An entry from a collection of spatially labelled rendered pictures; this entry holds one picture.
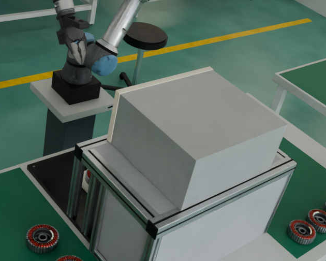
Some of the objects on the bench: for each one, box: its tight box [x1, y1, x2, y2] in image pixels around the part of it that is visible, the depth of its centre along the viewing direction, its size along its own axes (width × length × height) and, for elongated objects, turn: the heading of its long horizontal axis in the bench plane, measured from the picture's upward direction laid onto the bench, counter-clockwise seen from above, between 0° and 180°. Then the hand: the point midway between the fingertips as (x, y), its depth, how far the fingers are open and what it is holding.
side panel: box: [88, 183, 162, 261], centre depth 178 cm, size 28×3×32 cm, turn 24°
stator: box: [26, 224, 59, 253], centre depth 191 cm, size 11×11×4 cm
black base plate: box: [27, 150, 92, 244], centre depth 228 cm, size 47×64×2 cm
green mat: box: [266, 137, 326, 259], centre depth 256 cm, size 94×61×1 cm, turn 24°
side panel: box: [262, 172, 293, 235], centre depth 218 cm, size 28×3×32 cm, turn 24°
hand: (81, 61), depth 213 cm, fingers closed
